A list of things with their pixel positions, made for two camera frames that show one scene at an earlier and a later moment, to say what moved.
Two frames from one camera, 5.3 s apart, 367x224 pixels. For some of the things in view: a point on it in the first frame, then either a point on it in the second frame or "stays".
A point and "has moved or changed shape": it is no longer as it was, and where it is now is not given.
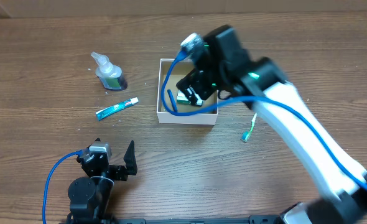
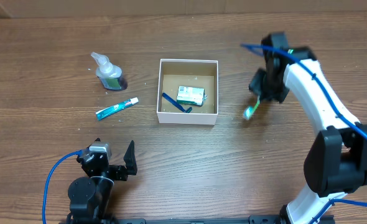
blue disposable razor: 172,100 has moved or changed shape
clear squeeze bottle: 111,75 stays
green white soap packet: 183,98 stays
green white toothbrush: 246,135 -> 249,111
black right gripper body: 209,80 -> 269,85
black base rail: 253,219 stays
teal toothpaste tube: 116,107 stays
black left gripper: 122,172 stays
